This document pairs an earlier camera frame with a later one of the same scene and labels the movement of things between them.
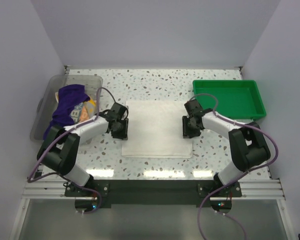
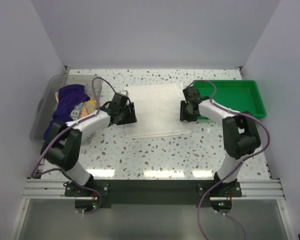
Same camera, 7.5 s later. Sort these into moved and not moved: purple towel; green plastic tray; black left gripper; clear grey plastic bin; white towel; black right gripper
Moved: white towel; black left gripper; black right gripper
Not moved: green plastic tray; clear grey plastic bin; purple towel
